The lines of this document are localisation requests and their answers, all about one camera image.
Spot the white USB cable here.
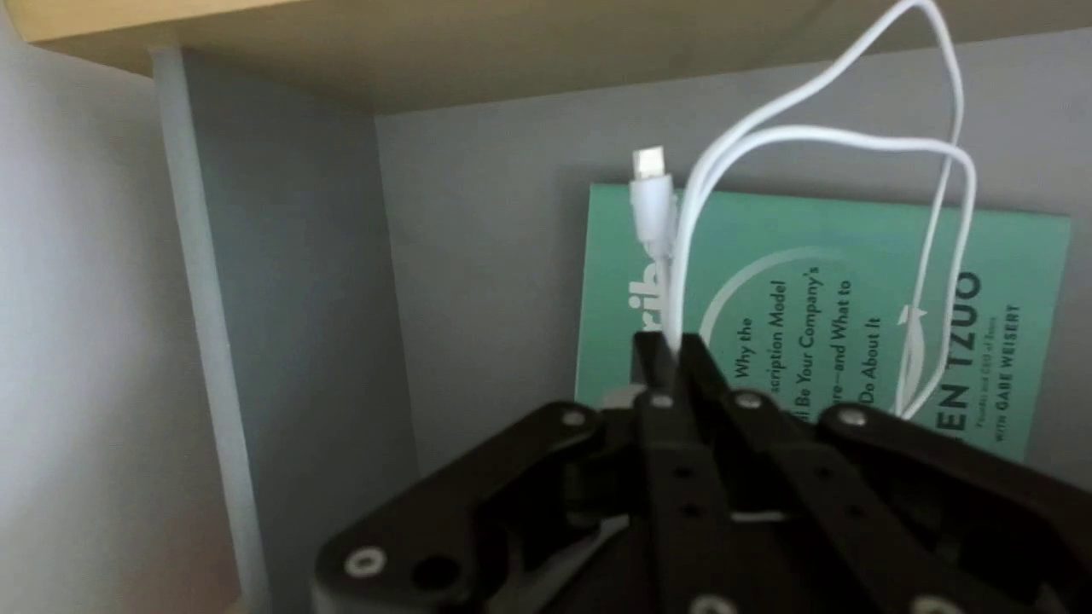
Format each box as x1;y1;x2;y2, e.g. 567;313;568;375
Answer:
623;0;982;427

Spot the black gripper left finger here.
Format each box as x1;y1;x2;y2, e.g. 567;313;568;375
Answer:
309;328;742;614

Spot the open wooden drawer grey inside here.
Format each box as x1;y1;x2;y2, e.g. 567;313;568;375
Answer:
0;17;1092;614

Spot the green book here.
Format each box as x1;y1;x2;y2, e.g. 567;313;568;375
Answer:
568;182;1074;468

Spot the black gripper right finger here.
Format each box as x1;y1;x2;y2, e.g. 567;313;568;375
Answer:
674;333;1092;614

